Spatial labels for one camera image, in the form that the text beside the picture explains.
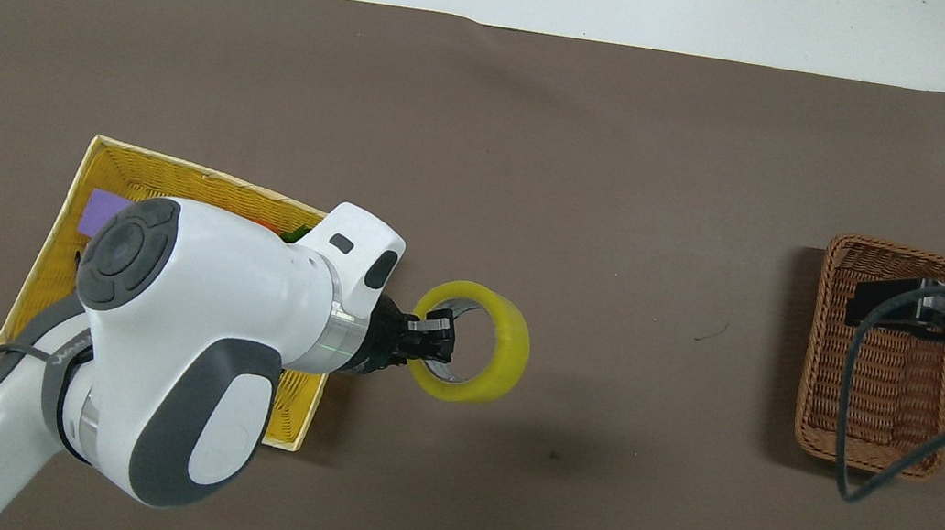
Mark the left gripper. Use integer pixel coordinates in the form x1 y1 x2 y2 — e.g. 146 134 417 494
344 289 424 385

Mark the yellow tape roll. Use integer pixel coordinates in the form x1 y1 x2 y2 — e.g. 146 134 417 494
399 273 540 414

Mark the brown wicker basket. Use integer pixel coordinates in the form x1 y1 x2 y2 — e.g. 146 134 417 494
787 228 945 485

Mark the yellow woven basket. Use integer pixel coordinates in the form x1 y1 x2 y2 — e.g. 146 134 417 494
0 124 358 458

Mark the purple block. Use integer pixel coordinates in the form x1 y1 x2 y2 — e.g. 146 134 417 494
76 187 135 244

